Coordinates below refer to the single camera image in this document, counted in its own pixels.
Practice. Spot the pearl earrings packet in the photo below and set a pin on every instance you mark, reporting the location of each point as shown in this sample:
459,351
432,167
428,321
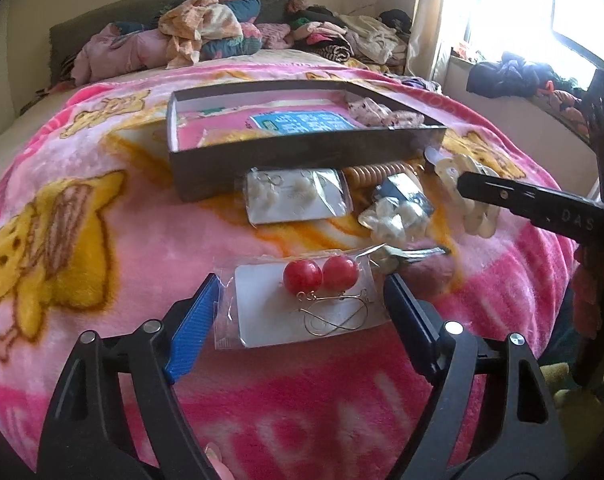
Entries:
297,195

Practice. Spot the dark clothes on windowsill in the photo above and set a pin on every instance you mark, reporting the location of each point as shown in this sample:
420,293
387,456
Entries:
512,75

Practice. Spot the pink clothes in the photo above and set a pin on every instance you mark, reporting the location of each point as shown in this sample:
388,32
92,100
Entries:
122,50

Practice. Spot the pile of mixed clothes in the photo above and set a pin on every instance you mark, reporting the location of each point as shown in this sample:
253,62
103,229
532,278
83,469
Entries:
342,35

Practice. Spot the cream wardrobe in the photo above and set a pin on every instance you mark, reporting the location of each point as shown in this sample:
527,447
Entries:
12,50

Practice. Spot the red ball earrings packet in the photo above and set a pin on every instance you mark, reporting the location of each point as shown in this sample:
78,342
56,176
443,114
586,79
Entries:
312,280

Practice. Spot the window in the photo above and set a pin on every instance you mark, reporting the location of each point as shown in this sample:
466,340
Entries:
532,5

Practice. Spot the grey cardboard box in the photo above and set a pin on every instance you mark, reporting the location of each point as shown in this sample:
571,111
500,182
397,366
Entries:
302,160

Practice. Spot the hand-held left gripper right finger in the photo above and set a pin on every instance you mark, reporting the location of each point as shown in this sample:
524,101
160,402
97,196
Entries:
407,310

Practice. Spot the pink plastic sheet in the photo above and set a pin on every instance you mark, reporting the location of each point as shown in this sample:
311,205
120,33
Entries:
217,127

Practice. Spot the pearl beads bag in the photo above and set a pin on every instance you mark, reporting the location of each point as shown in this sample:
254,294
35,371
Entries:
397,215

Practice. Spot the cream curtain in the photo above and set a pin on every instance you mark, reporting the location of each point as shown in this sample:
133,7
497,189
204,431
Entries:
427,20

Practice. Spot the pink printed blanket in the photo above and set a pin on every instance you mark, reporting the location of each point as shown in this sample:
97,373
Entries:
107,260

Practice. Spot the blue printed card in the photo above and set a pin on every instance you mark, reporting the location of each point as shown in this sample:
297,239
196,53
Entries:
302,122

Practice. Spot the dark blue floral pillow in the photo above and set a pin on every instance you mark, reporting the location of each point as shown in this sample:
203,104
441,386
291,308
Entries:
244,10

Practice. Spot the person's left hand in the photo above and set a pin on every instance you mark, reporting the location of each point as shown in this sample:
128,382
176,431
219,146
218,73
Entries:
216,457

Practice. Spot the spotted pink scrunchie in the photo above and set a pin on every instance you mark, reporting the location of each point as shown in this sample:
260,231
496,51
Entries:
382,112

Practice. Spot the grey green headboard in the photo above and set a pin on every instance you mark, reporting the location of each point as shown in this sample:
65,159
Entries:
107,15

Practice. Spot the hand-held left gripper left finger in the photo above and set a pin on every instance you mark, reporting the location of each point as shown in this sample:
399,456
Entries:
194,330

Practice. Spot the metal hair clip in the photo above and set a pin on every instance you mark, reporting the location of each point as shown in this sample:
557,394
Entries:
412,255

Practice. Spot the orange floral cloth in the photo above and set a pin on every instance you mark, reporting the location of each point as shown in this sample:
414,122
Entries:
192,25

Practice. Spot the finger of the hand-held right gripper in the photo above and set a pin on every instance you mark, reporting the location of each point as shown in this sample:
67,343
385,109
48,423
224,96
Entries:
532,202

